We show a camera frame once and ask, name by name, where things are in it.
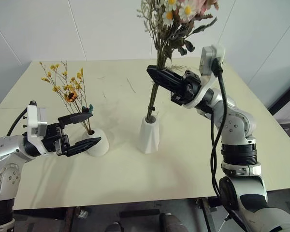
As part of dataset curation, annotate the large dark rounded shape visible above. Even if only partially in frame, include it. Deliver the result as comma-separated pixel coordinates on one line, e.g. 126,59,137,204
159,212,188,232

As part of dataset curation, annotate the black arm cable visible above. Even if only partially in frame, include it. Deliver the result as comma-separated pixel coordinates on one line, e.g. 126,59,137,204
5,108,29,137
209,57,247,232

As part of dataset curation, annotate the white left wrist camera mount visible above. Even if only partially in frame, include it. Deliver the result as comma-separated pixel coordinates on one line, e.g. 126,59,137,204
26,99,49,144

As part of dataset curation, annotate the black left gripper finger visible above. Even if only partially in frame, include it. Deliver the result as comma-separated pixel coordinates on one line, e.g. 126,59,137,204
65,136,102,158
58,111,94,126

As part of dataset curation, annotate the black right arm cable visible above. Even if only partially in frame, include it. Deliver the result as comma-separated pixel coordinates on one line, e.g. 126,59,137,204
209,57,247,232

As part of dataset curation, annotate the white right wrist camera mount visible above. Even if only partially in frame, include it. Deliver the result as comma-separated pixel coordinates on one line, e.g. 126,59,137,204
183,44,226,110

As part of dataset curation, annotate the loose dry twig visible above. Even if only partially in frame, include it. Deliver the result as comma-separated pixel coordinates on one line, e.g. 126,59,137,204
126,78,136,94

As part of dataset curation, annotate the small dark rounded shape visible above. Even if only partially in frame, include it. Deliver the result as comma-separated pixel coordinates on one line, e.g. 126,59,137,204
105,221,124,232

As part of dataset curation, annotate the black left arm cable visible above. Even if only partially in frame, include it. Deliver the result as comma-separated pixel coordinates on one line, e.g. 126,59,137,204
5,108,29,137

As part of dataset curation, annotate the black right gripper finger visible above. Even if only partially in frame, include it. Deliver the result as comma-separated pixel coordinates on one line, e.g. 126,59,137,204
160,68,186,84
146,65,184,94

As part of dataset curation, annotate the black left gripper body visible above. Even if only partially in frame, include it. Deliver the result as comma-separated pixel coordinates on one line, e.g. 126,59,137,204
41,122,72,158

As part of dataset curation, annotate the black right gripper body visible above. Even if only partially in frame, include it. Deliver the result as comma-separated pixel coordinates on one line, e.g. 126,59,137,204
170,69,201,106

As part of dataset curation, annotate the rusty metal table frame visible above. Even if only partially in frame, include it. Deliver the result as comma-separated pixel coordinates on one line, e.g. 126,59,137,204
195,196,224,232

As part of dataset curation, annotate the tall faceted white vase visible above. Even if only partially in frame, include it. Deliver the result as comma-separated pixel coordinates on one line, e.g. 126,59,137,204
138,115,162,154

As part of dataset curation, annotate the yellow dried flower bouquet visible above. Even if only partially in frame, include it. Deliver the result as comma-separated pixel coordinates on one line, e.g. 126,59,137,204
38,60,94,135

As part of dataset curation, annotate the round white vase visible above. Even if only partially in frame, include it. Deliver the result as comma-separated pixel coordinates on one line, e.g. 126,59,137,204
82,128,110,157

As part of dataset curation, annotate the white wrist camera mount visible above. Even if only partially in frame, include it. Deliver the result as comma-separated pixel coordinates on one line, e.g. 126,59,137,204
183,44,226,110
26,99,49,144

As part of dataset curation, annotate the daisy and pink flower bouquet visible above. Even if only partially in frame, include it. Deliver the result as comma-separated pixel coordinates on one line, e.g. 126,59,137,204
136,0,219,121

